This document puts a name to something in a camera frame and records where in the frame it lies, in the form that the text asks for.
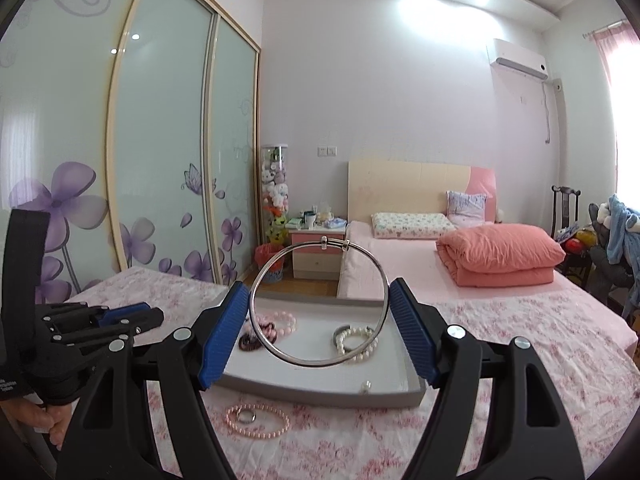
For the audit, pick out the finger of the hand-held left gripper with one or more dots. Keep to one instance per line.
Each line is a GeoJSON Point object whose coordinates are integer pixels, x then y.
{"type": "Point", "coordinates": [150, 317]}
{"type": "Point", "coordinates": [125, 312]}

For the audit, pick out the grey office chair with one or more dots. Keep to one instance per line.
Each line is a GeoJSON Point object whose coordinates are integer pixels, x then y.
{"type": "Point", "coordinates": [610, 275]}

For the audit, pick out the thin silver bangle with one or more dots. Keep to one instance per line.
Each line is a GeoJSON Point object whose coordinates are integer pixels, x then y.
{"type": "Point", "coordinates": [332, 243]}

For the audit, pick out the blue patterned pouch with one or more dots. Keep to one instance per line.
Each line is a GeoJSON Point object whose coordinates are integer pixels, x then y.
{"type": "Point", "coordinates": [336, 223]}

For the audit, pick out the person's left hand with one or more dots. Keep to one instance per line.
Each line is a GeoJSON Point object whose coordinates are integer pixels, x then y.
{"type": "Point", "coordinates": [50, 417]}

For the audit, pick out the red toy ball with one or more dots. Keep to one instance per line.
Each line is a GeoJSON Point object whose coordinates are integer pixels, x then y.
{"type": "Point", "coordinates": [574, 246]}

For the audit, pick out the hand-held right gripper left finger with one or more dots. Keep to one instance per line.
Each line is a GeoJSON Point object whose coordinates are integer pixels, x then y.
{"type": "Point", "coordinates": [225, 335]}

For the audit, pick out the bed with pink sheet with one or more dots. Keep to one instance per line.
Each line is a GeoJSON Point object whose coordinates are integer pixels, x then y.
{"type": "Point", "coordinates": [400, 270]}

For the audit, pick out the white air conditioner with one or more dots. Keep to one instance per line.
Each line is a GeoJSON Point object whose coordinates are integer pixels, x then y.
{"type": "Point", "coordinates": [517, 57]}

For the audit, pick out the waste basket with red bag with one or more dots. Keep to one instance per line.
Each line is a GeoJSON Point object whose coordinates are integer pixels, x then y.
{"type": "Point", "coordinates": [267, 260]}

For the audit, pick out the white plush toy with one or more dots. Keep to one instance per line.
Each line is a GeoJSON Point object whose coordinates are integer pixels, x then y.
{"type": "Point", "coordinates": [602, 212]}

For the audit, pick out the pink floral tablecloth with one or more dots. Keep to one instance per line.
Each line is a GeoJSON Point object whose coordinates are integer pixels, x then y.
{"type": "Point", "coordinates": [325, 450]}

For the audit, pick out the blue garment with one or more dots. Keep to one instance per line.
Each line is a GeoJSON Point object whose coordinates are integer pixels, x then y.
{"type": "Point", "coordinates": [622, 230]}

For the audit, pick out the purple and white pillow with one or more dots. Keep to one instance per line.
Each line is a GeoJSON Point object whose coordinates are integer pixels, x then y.
{"type": "Point", "coordinates": [467, 207]}

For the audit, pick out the grey shallow cardboard tray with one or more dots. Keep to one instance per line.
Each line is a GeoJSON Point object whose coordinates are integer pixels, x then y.
{"type": "Point", "coordinates": [325, 392]}

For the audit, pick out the dark wooden chair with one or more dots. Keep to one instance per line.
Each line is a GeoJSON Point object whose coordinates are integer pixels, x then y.
{"type": "Point", "coordinates": [565, 200]}

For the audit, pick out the white wall switch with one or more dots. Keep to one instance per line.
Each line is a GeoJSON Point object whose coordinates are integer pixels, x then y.
{"type": "Point", "coordinates": [327, 150]}

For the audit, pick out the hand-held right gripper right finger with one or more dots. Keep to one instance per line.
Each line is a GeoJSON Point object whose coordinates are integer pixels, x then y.
{"type": "Point", "coordinates": [415, 330]}

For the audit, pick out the yellow toy ball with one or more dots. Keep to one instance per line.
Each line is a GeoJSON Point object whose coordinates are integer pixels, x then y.
{"type": "Point", "coordinates": [585, 236]}

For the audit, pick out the pink and white nightstand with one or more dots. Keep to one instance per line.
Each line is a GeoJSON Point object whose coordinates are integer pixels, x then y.
{"type": "Point", "coordinates": [315, 260]}

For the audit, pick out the folded pink quilt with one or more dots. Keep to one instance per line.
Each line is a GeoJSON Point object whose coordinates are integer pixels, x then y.
{"type": "Point", "coordinates": [500, 255]}

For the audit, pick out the floral print pillow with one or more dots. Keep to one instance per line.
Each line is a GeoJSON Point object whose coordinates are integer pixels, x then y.
{"type": "Point", "coordinates": [410, 225]}

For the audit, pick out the pink curtain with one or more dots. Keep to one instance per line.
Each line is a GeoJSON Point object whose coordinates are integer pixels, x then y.
{"type": "Point", "coordinates": [620, 85]}

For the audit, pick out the beige and pink headboard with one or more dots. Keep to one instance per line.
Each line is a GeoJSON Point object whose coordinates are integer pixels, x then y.
{"type": "Point", "coordinates": [400, 185]}

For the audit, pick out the clear tube of plush toys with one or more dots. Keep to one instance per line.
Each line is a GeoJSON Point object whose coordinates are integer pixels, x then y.
{"type": "Point", "coordinates": [275, 190]}

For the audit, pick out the sliding wardrobe with purple flowers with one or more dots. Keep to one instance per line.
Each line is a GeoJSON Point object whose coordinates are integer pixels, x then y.
{"type": "Point", "coordinates": [165, 135]}

